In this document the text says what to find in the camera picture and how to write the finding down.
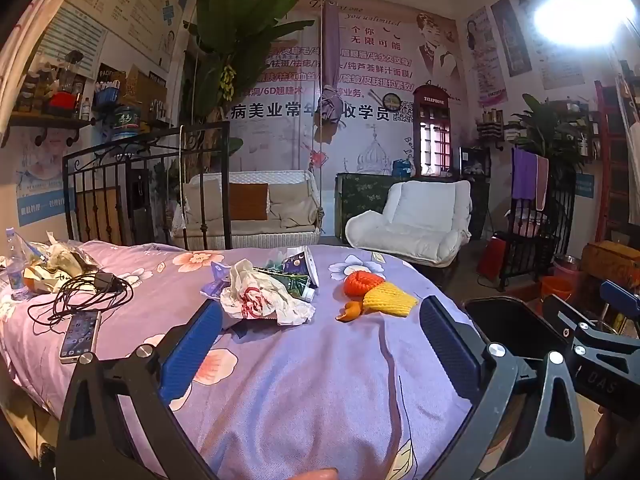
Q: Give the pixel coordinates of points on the purple hanging cloth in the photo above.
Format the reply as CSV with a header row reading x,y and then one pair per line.
x,y
332,50

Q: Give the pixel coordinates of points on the brown cushion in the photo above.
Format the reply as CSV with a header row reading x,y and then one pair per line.
x,y
247,202

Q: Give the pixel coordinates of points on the orange foam fruit net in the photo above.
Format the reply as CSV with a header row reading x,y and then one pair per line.
x,y
362,282

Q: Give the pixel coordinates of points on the white padded chair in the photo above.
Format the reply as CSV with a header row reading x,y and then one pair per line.
x,y
425,210

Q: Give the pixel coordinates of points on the face wall poster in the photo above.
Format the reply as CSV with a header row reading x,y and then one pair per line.
x,y
42,170

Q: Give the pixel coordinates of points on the black metal rack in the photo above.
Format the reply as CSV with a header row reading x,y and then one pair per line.
x,y
530,250

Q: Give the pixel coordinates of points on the pile of crumpled snack bags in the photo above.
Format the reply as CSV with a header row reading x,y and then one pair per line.
x,y
60,265

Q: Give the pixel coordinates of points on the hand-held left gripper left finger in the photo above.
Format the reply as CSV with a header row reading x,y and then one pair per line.
x,y
192,345

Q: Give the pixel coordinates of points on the teal round tin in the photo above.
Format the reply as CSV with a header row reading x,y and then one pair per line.
x,y
127,122

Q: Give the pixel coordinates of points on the orange bucket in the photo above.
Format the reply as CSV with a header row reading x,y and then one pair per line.
x,y
556,287

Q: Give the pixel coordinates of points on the yellow wooden box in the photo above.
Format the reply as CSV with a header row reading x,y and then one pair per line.
x,y
612,260

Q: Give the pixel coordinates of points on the wooden board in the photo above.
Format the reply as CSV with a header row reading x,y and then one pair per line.
x,y
100,215

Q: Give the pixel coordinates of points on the smartphone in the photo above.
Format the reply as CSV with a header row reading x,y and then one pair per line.
x,y
80,335

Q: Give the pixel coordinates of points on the small wall bottle rack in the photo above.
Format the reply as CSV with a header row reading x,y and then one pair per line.
x,y
492,130

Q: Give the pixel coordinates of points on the red telephone booth cabinet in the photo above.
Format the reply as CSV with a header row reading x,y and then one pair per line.
x,y
434,100

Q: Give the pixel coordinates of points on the yellow foam fruit net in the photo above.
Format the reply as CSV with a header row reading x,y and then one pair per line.
x,y
387,300

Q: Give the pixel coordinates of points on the white paper wrapper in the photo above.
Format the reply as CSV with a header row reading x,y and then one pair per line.
x,y
260,295

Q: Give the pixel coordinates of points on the banana plant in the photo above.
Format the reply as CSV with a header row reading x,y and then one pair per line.
x,y
235,25

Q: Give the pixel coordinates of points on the purple floral blanket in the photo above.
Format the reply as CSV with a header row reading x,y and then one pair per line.
x,y
310,385

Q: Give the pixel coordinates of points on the red bag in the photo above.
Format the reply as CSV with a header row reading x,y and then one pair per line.
x,y
491,257

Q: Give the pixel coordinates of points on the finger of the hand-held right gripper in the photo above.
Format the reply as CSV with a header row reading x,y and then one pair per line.
x,y
622,295
562,317

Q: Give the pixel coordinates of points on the cardboard box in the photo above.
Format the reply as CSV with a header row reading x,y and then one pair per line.
x,y
147,87

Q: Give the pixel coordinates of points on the teal wrapper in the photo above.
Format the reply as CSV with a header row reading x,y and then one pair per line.
x,y
274,263

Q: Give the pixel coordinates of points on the blue white plastic wrapper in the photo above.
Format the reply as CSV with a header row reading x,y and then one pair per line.
x,y
215,285

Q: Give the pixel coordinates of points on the purple towel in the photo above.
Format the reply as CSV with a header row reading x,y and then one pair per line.
x,y
524,172

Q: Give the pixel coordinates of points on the wooden wall shelf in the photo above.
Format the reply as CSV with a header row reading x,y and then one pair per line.
x,y
45,119

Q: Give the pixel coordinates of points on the blue wall sign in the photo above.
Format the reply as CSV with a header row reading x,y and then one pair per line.
x,y
585,185

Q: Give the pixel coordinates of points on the white wicker swing sofa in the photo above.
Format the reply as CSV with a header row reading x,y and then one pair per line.
x,y
250,237

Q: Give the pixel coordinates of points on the person's left hand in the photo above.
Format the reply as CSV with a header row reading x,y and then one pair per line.
x,y
320,475

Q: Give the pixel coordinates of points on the dark blue snack packet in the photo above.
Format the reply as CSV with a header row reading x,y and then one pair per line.
x,y
297,262

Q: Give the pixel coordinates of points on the bright ceiling lamp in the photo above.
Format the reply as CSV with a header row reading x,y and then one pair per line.
x,y
575,10

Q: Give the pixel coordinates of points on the person's right forearm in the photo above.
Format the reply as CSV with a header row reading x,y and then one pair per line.
x,y
617,445

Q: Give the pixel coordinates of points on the green potted plant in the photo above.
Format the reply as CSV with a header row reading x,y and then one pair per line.
x,y
545,130

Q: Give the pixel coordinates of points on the blue basket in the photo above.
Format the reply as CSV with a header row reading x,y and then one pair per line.
x,y
106,96

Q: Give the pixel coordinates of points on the green patterned cabinet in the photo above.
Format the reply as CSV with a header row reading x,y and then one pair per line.
x,y
365,192

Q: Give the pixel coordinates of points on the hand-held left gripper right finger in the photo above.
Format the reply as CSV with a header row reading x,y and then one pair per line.
x,y
447,345

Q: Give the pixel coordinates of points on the pink bucket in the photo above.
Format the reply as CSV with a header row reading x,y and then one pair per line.
x,y
567,271

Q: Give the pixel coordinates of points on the cluster of cosmetic bottles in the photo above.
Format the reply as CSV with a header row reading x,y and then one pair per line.
x,y
62,95

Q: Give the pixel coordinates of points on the blue white chart poster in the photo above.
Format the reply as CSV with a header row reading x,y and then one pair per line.
x,y
70,40

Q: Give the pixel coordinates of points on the pink portrait wall poster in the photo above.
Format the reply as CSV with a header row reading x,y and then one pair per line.
x,y
484,55

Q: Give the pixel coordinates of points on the white text wall poster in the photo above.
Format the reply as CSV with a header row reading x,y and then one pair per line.
x,y
125,5

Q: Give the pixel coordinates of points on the blue bag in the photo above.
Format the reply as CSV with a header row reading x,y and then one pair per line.
x,y
403,167

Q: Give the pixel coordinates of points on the pink towel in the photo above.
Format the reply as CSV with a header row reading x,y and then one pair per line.
x,y
541,182

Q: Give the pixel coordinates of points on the black trash bin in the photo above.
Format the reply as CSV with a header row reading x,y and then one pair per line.
x,y
510,325

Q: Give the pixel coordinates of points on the orange peel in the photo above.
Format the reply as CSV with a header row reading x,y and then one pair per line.
x,y
350,312

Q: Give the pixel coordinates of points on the clear plastic water bottle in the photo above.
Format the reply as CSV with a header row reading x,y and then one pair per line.
x,y
17,280

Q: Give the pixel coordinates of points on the black metal bed frame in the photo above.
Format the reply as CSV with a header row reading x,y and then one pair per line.
x,y
225,185

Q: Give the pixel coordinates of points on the red ladder shelf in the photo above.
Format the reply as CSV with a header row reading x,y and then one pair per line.
x,y
607,160

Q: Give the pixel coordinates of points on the beige cushion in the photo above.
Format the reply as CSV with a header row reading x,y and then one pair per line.
x,y
205,200
292,205

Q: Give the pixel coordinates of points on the portrait text wall poster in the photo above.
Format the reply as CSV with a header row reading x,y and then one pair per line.
x,y
560,65

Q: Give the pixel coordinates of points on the large printed wall poster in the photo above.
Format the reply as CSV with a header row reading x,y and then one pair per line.
x,y
360,60

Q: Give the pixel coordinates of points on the green drink carton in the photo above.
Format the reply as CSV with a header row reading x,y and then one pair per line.
x,y
292,282

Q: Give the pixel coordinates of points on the dark narrow wall poster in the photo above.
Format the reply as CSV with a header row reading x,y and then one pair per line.
x,y
510,35

